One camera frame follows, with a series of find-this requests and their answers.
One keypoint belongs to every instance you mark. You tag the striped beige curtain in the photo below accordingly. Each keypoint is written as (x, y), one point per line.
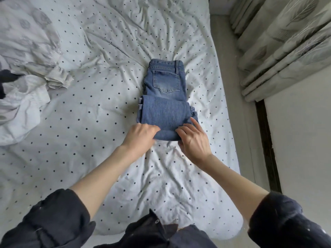
(279, 43)

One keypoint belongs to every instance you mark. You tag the person's right forearm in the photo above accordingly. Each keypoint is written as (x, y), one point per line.
(235, 186)

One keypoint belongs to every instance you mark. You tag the person's dark shorts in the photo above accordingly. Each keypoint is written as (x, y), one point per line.
(150, 236)

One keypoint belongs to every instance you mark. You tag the white bedside cabinet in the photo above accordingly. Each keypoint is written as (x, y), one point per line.
(220, 5)

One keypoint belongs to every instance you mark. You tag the white dotted bed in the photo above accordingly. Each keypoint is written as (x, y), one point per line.
(93, 116)

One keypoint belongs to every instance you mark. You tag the blue jeans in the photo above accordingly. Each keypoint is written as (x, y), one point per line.
(165, 100)

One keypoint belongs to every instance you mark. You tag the person's left hand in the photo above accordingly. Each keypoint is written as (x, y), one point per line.
(139, 142)

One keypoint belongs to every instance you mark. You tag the cream patterned pyjama top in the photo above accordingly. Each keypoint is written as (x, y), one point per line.
(26, 33)

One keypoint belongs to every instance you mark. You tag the person's black sleeve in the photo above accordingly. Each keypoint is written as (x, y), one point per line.
(46, 222)
(287, 222)

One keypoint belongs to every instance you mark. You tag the person's black right sleeve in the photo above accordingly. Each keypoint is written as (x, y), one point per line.
(287, 222)

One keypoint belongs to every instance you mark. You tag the person's black left sleeve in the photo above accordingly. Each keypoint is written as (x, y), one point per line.
(46, 222)

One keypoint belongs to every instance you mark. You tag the black garment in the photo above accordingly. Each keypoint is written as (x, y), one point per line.
(6, 77)

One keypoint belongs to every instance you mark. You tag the person's left forearm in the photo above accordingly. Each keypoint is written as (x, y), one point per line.
(101, 180)

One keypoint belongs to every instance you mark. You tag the person's right hand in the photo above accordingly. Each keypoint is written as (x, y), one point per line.
(194, 144)

